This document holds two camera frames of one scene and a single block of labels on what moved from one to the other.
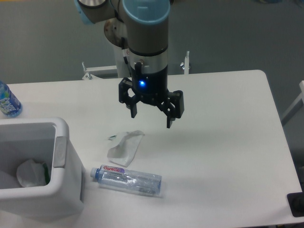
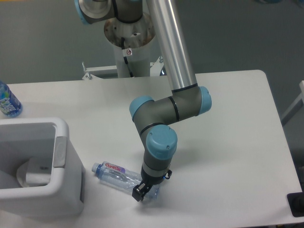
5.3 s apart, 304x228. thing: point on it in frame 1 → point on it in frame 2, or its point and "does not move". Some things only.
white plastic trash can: [45, 140] does not move
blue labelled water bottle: [10, 106] does not move
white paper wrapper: [122, 154] → [39, 170]
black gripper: [151, 89] → [140, 190]
